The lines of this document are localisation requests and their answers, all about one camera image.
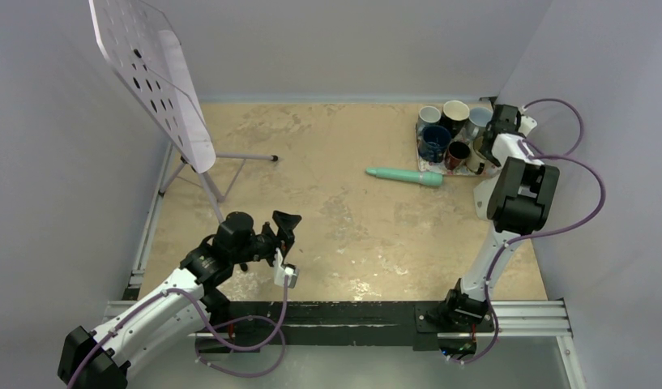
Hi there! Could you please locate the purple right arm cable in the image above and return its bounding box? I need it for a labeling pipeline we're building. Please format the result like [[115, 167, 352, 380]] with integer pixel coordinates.
[[483, 98, 607, 297]]

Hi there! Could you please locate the brown mug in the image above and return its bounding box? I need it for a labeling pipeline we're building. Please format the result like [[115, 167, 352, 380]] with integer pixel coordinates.
[[444, 141, 471, 170]]

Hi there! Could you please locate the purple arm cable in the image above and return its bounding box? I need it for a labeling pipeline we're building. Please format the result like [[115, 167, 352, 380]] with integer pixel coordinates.
[[64, 276, 290, 389], [483, 98, 607, 297]]

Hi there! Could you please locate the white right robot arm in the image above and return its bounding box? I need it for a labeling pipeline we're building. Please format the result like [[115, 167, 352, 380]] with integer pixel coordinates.
[[442, 105, 560, 330]]

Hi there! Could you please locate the cream mug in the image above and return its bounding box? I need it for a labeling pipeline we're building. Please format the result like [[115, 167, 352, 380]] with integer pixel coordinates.
[[464, 136, 489, 175]]

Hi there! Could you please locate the light grey mug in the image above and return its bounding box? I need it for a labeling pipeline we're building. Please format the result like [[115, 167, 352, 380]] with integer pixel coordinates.
[[463, 107, 493, 142]]

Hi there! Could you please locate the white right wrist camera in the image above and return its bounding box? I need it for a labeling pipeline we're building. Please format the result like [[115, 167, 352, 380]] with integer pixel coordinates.
[[519, 106, 538, 137]]

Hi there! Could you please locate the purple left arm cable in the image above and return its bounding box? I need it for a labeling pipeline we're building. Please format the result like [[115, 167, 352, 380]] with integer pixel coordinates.
[[64, 276, 290, 389]]

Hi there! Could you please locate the white box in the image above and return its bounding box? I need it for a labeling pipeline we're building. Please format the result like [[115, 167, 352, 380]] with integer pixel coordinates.
[[473, 174, 499, 220]]

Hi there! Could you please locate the dark blue mug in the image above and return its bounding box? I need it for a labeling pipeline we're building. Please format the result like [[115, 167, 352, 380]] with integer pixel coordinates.
[[417, 125, 451, 163]]

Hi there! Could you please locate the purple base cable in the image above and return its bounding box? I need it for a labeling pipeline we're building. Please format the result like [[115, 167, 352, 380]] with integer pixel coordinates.
[[194, 314, 286, 378]]

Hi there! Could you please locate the lilac tripod stand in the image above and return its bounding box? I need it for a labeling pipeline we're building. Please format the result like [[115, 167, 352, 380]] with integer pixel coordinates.
[[157, 152, 280, 273]]

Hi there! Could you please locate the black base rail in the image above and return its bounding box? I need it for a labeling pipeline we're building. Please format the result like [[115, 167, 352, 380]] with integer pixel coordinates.
[[207, 301, 495, 356]]

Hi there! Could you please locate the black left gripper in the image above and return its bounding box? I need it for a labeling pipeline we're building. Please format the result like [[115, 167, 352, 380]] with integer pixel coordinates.
[[230, 211, 300, 271]]

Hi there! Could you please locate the black mug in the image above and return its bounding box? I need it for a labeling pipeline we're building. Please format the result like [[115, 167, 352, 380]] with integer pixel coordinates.
[[438, 100, 470, 139]]

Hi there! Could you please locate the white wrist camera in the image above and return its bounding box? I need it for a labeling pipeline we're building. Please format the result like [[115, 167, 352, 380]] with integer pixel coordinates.
[[272, 248, 299, 289], [519, 106, 538, 137]]

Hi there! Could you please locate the floral tray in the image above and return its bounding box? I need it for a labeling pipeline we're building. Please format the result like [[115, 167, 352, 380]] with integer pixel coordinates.
[[416, 137, 500, 177]]

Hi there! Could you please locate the perforated calibration board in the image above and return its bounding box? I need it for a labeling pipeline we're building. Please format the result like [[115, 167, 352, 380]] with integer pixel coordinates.
[[88, 0, 216, 173]]

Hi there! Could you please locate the grey mug with lettering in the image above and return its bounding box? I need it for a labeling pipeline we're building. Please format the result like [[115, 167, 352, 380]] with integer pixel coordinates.
[[415, 105, 442, 137]]

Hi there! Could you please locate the mint green tube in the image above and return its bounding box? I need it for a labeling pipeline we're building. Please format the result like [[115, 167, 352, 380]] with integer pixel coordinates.
[[365, 168, 443, 187]]

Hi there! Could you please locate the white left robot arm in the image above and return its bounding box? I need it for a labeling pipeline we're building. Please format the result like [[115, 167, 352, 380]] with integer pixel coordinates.
[[57, 211, 302, 388]]

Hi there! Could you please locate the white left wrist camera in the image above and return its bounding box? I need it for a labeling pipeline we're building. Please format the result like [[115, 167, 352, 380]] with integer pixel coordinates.
[[272, 248, 299, 289]]

